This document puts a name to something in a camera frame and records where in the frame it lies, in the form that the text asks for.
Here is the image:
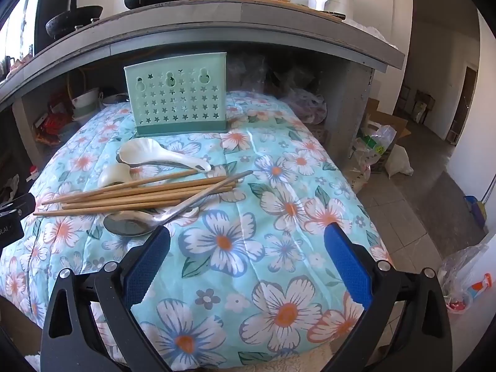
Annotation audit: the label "white sack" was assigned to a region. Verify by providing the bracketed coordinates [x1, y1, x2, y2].
[385, 145, 414, 179]

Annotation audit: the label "dark crumpled plastic bags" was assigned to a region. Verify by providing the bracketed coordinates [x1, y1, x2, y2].
[228, 54, 311, 94]

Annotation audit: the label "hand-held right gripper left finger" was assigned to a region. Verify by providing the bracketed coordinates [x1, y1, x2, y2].
[40, 225, 183, 372]

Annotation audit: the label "cardboard box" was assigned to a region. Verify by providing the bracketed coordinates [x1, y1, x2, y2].
[364, 99, 411, 140]

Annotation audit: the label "green star-cut utensil holder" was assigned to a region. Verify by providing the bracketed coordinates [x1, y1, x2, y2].
[124, 52, 230, 138]

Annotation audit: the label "wooden door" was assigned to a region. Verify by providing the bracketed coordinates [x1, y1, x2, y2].
[447, 66, 477, 146]

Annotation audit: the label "black appliance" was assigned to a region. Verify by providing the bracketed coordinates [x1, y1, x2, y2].
[33, 0, 72, 55]

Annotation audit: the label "clear plastic bag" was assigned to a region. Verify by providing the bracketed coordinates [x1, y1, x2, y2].
[438, 244, 496, 312]
[354, 124, 398, 175]

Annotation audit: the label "brown slotted crate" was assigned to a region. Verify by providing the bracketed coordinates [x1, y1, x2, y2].
[306, 124, 330, 144]

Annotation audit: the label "pile of wooden chopsticks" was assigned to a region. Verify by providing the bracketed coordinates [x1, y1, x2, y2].
[33, 168, 237, 218]

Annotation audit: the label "orange blue spray bottle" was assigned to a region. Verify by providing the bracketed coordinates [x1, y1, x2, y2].
[467, 273, 493, 299]

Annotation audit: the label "white bowl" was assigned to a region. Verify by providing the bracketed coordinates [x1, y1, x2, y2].
[101, 93, 128, 109]

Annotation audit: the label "stacked bowls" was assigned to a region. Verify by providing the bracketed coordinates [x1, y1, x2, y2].
[72, 87, 101, 121]

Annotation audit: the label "floral teal blanket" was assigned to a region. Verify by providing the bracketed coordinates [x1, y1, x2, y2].
[0, 91, 392, 372]

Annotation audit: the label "red snack packets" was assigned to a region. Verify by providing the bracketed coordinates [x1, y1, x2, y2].
[37, 97, 72, 144]

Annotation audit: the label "black wok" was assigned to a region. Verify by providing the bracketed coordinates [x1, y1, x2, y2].
[46, 0, 104, 40]

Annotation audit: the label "cream fluffy towel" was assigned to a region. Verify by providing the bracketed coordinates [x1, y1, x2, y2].
[267, 351, 326, 372]

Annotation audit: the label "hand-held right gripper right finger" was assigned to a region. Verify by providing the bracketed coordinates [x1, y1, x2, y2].
[323, 221, 454, 372]

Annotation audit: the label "large white ceramic spoon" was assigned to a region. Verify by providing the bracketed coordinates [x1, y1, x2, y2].
[116, 138, 212, 173]

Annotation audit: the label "metal spoon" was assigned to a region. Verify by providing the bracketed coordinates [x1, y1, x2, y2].
[103, 170, 254, 237]

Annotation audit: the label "pink plastic bag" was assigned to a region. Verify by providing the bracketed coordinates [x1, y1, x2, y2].
[279, 89, 328, 125]

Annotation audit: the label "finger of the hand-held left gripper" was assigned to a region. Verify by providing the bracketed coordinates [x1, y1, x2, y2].
[0, 193, 36, 218]

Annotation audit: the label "blue dustpan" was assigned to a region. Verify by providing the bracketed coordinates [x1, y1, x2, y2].
[464, 196, 487, 229]

